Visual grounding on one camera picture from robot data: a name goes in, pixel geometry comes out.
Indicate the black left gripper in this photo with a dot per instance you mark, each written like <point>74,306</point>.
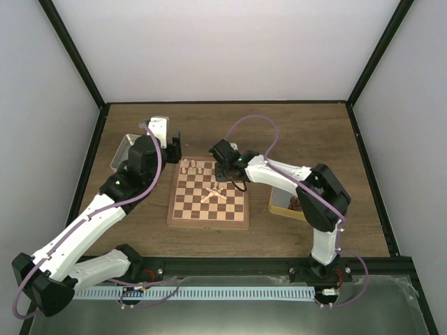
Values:
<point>176,149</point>

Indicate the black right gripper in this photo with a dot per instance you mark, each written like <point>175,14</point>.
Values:
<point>219,176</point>

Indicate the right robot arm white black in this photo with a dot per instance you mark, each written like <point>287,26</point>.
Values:
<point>324,201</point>

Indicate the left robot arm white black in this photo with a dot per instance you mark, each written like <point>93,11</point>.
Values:
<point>52,275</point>

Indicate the wooden chess board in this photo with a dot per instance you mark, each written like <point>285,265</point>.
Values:
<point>185,209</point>

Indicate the dark brown chess pieces pile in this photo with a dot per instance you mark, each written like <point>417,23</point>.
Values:
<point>294,204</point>

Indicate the pink metal tin tray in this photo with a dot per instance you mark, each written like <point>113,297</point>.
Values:
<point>122,152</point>

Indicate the yellow metal tin tray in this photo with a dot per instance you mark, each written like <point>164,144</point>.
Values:
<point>279,205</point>

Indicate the light blue slotted cable duct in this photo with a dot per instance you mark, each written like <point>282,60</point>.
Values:
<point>283,293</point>

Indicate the black aluminium frame rail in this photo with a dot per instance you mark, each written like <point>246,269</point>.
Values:
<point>159,267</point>

